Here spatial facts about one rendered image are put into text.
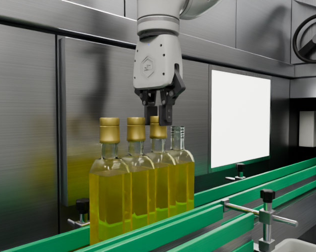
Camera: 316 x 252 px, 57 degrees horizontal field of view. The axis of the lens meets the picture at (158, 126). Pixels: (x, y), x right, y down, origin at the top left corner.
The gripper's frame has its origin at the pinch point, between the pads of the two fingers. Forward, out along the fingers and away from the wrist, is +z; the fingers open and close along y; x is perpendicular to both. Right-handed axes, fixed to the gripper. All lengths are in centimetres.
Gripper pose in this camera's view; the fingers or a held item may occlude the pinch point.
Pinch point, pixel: (158, 115)
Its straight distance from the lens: 58.5
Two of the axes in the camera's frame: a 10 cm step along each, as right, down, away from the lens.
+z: 0.0, 10.0, 0.4
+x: 7.2, -0.3, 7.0
